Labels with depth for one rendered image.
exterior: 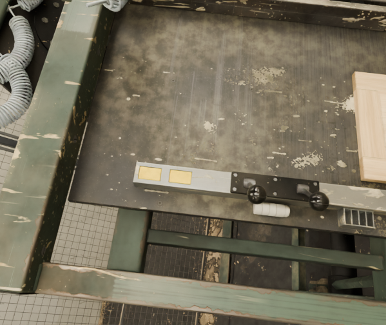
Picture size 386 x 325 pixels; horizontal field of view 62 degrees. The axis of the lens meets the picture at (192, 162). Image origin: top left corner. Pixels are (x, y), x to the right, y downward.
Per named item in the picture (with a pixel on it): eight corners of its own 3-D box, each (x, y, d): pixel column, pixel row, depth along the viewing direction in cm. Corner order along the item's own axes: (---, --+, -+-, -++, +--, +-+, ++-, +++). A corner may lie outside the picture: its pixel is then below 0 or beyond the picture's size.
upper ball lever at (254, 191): (255, 191, 74) (267, 207, 61) (238, 189, 74) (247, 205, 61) (257, 175, 73) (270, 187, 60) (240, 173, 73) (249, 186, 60)
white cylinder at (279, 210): (252, 215, 75) (286, 218, 75) (254, 212, 72) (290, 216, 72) (252, 202, 76) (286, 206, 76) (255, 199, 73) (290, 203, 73)
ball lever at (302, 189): (307, 196, 74) (330, 215, 61) (290, 195, 74) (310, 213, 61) (310, 180, 73) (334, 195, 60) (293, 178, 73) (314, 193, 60)
